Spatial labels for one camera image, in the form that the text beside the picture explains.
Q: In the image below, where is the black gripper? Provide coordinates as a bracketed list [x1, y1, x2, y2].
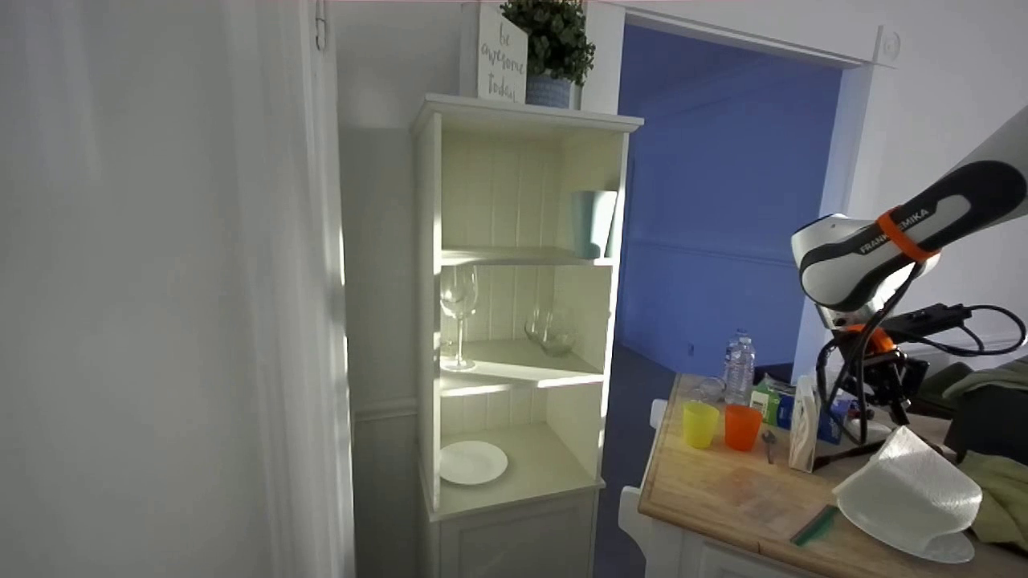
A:
[851, 353, 936, 441]

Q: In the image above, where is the orange plastic cup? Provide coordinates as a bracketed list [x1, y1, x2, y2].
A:
[719, 402, 769, 457]

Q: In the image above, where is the yellow plastic cup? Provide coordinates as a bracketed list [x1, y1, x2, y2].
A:
[678, 399, 727, 452]

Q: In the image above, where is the blue Ziploc box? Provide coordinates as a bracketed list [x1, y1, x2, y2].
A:
[815, 387, 860, 447]

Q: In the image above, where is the dark plaid cloth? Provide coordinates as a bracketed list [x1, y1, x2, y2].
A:
[939, 366, 1028, 465]

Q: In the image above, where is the light green cloth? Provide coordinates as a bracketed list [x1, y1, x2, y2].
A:
[946, 356, 1028, 404]

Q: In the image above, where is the green carton box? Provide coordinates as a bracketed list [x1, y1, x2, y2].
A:
[744, 374, 799, 435]

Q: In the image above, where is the olive green waffle towel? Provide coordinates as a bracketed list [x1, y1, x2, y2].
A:
[961, 447, 1028, 552]

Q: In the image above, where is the green flat strip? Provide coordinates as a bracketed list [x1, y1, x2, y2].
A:
[789, 501, 844, 548]

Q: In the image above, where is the white saucer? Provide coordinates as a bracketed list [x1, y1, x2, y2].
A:
[905, 528, 980, 569]

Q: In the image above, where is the clear plastic zip bag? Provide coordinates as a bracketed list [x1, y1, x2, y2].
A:
[736, 478, 841, 538]

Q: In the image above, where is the clear water bottle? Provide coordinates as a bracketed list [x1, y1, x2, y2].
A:
[717, 335, 762, 407]

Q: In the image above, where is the short clear glass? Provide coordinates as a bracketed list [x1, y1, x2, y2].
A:
[521, 304, 577, 359]

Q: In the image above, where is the white teal book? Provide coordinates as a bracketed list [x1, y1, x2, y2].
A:
[570, 186, 623, 261]

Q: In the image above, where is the white shelf cabinet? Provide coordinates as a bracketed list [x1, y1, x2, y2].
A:
[409, 90, 650, 578]

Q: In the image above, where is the white plate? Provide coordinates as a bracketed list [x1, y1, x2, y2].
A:
[438, 437, 515, 490]

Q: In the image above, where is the tall wine glass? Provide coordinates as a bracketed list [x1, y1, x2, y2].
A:
[438, 262, 481, 377]

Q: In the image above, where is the green potted plant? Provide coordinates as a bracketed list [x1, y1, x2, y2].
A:
[497, 0, 600, 111]

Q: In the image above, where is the white lettered sign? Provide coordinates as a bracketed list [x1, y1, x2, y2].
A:
[471, 2, 532, 110]

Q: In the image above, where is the white panel door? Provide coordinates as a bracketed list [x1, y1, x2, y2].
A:
[0, 0, 359, 578]

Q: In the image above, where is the thin black camera cable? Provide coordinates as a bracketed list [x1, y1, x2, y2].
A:
[814, 300, 1028, 451]

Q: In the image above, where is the orange cable strap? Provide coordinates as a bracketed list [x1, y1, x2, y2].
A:
[874, 209, 942, 268]

